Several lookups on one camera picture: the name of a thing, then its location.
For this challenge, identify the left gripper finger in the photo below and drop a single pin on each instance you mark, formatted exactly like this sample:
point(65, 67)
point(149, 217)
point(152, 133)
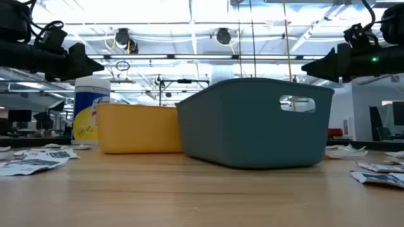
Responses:
point(82, 64)

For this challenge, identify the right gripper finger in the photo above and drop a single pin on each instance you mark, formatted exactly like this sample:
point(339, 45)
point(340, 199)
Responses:
point(325, 66)

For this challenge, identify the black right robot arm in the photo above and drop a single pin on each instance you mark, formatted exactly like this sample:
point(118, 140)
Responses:
point(391, 60)

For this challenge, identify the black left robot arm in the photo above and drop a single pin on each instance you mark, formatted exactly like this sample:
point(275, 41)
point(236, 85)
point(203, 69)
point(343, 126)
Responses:
point(12, 56)

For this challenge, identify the Lysol wipes canister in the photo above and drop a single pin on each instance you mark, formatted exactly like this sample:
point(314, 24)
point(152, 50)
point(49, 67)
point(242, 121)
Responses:
point(85, 94)

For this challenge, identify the red cart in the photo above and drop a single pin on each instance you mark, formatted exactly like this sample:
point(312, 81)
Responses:
point(335, 131)

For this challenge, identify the black office chair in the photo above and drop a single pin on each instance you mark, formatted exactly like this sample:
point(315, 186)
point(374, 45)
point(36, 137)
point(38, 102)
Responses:
point(383, 134)

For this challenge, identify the yellow plastic bin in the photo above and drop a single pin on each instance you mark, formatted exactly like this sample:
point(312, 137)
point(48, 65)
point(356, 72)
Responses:
point(139, 129)

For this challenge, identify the green-striped bandage wrapper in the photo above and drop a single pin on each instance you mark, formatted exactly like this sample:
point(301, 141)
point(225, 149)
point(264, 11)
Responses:
point(344, 153)
point(396, 154)

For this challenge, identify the teal plastic bin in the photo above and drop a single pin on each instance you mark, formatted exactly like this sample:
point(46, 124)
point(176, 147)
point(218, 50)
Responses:
point(236, 126)

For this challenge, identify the blue-print white square packet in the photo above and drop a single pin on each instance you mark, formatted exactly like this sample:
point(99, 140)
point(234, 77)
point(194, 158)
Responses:
point(378, 167)
point(378, 179)

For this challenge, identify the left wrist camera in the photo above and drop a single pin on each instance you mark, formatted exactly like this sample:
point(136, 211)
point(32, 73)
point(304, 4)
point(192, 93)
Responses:
point(52, 39)

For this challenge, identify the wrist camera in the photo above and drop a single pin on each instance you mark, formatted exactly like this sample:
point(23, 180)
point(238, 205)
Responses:
point(52, 39)
point(358, 36)

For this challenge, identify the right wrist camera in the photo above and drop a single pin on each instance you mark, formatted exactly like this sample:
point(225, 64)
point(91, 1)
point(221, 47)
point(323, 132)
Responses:
point(358, 36)

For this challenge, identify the black frame rig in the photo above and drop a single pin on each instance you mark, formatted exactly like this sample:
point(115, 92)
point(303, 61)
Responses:
point(184, 81)

